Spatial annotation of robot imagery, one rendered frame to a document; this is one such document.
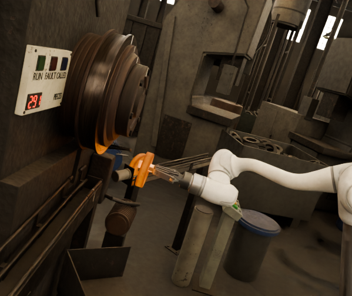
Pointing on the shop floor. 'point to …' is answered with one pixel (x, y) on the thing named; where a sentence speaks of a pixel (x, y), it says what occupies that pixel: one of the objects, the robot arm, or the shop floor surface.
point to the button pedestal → (216, 252)
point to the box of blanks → (252, 189)
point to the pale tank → (284, 20)
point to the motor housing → (118, 224)
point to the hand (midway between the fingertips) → (146, 166)
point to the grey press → (342, 108)
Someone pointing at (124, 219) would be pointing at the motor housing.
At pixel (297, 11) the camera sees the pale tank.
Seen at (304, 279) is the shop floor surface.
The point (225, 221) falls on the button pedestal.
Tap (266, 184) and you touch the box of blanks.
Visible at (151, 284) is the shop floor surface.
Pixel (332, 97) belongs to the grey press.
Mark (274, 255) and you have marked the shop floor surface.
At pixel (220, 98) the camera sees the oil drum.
